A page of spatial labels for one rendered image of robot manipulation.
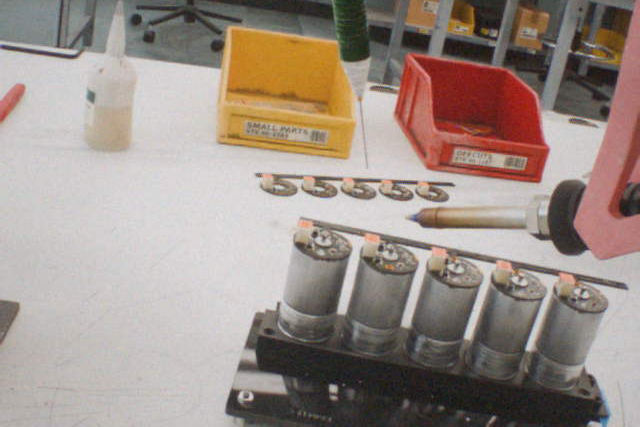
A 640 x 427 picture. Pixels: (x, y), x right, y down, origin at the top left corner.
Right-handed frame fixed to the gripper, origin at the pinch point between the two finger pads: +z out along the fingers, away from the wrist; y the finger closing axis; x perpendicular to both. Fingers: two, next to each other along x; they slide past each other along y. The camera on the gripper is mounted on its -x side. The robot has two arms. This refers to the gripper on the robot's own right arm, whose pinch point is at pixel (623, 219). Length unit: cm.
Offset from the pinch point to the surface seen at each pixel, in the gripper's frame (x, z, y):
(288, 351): -4.4, 14.8, 2.7
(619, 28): -174, 158, -434
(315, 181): -17.8, 23.5, -12.1
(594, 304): 0.7, 7.1, -6.5
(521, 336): 0.1, 9.5, -4.3
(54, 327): -10.2, 19.5, 10.1
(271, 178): -18.3, 23.0, -8.4
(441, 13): -129, 110, -186
